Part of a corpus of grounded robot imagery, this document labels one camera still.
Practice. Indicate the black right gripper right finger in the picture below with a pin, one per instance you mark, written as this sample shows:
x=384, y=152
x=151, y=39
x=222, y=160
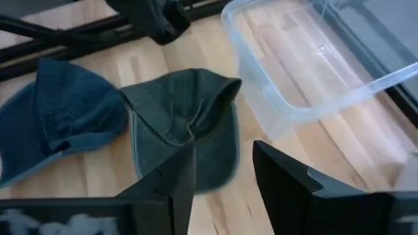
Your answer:
x=294, y=202

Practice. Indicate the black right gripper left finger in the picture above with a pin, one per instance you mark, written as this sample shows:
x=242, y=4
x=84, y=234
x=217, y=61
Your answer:
x=173, y=196

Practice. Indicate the green cap hat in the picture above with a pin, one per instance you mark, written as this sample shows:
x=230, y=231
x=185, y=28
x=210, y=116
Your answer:
x=183, y=98

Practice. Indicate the blue cap hat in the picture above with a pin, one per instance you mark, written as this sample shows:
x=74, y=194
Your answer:
x=65, y=107

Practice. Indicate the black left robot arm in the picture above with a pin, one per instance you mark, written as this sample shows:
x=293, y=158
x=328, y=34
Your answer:
x=153, y=16

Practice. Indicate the clear plastic bin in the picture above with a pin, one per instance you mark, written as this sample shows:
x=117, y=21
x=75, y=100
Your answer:
x=261, y=85

